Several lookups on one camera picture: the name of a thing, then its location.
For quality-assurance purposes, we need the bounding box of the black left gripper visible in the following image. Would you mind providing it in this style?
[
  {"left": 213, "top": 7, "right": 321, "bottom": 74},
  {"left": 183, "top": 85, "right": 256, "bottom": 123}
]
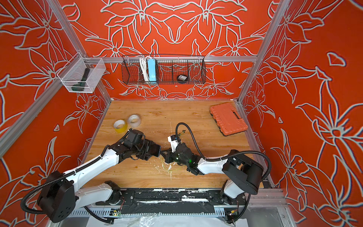
[{"left": 132, "top": 138, "right": 157, "bottom": 160}]

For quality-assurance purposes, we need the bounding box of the blue smartphone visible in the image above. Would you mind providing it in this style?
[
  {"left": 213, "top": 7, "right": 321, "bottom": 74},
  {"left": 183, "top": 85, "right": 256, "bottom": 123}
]
[{"left": 147, "top": 144, "right": 161, "bottom": 158}]

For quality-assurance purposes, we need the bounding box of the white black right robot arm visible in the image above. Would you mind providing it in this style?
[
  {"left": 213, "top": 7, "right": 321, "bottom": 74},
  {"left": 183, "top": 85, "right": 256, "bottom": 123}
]
[{"left": 161, "top": 123, "right": 272, "bottom": 199}]

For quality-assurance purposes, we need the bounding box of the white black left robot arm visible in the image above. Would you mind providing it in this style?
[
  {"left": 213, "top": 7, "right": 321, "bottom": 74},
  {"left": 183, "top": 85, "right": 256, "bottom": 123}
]
[{"left": 20, "top": 129, "right": 161, "bottom": 223}]

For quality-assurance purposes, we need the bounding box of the clear tape roll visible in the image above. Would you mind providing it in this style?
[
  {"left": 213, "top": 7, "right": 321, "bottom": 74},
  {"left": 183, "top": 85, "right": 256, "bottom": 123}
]
[{"left": 127, "top": 114, "right": 141, "bottom": 128}]

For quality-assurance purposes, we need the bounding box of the yellow tape roll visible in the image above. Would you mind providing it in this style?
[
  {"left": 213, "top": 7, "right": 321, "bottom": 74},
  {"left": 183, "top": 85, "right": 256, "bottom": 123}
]
[{"left": 113, "top": 119, "right": 128, "bottom": 133}]

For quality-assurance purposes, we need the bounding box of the orange plastic tool case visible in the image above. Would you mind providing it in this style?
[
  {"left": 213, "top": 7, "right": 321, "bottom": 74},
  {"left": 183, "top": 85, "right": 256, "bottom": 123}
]
[{"left": 209, "top": 103, "right": 248, "bottom": 136}]

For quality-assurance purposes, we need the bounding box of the small black charger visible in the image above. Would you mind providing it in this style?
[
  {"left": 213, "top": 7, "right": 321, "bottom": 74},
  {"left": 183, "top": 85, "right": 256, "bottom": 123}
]
[{"left": 177, "top": 74, "right": 188, "bottom": 82}]

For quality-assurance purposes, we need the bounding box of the light blue power bank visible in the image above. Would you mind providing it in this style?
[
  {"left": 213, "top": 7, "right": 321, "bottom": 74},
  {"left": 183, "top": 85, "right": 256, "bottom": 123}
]
[{"left": 147, "top": 59, "right": 157, "bottom": 83}]

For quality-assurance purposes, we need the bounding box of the aluminium horizontal back bar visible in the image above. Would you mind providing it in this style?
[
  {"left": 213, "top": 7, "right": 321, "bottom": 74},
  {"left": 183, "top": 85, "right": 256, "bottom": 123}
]
[{"left": 84, "top": 55, "right": 257, "bottom": 64}]

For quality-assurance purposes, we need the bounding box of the clear acrylic box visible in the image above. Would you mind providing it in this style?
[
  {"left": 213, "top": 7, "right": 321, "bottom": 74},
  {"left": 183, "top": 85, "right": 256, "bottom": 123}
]
[{"left": 57, "top": 53, "right": 106, "bottom": 94}]

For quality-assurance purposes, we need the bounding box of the aluminium left side bar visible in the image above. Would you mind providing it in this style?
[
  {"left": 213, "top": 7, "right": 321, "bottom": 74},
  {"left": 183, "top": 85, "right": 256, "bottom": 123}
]
[{"left": 1, "top": 79, "right": 62, "bottom": 158}]

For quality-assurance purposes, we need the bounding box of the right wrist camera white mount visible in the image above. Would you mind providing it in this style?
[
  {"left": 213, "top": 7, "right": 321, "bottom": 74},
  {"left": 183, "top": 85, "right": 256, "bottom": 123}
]
[{"left": 168, "top": 135, "right": 181, "bottom": 153}]

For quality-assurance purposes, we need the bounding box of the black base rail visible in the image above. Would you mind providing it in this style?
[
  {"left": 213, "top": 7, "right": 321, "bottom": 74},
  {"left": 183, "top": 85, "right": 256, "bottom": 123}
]
[{"left": 113, "top": 187, "right": 242, "bottom": 216}]

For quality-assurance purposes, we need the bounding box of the aluminium frame post left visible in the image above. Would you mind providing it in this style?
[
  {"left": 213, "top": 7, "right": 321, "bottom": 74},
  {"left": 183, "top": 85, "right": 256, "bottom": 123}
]
[{"left": 48, "top": 1, "right": 112, "bottom": 105}]

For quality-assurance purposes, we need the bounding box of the aluminium frame post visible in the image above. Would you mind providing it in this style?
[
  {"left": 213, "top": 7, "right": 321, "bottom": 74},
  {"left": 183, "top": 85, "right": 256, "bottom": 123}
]
[
  {"left": 48, "top": 1, "right": 112, "bottom": 105},
  {"left": 237, "top": 0, "right": 290, "bottom": 105}
]

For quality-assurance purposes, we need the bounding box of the black wire basket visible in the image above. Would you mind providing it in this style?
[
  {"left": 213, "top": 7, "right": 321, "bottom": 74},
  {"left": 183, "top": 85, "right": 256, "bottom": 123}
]
[{"left": 121, "top": 54, "right": 207, "bottom": 86}]

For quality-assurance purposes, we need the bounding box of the white cable bundle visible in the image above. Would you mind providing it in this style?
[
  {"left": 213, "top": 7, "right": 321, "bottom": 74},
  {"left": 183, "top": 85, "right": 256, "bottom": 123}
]
[{"left": 139, "top": 56, "right": 149, "bottom": 83}]

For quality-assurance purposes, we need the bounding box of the aluminium frame post right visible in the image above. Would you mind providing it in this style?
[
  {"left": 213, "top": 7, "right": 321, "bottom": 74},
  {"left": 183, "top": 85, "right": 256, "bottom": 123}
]
[{"left": 237, "top": 0, "right": 290, "bottom": 105}]

